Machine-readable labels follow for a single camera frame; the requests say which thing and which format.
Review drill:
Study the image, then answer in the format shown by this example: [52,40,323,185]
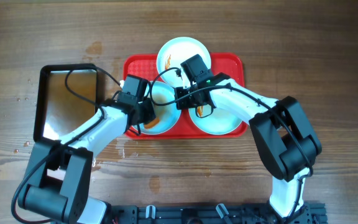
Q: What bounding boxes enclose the orange green scrub sponge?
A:
[144,117,160,129]

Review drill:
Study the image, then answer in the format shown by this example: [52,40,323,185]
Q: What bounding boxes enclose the light blue plate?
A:
[156,37,211,88]
[188,105,243,135]
[139,81,181,135]

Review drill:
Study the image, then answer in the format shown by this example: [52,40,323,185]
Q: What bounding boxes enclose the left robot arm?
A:
[11,75,155,223]

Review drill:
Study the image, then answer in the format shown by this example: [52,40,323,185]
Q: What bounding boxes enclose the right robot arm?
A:
[175,54,322,223]

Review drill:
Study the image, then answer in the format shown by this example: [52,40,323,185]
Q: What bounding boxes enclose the red plastic serving tray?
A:
[124,53,248,140]

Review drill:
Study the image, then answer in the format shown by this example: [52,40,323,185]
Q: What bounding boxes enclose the black water-filled baking pan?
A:
[33,64,99,142]

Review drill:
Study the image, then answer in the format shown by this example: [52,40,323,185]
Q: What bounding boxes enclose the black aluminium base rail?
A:
[109,202,328,224]

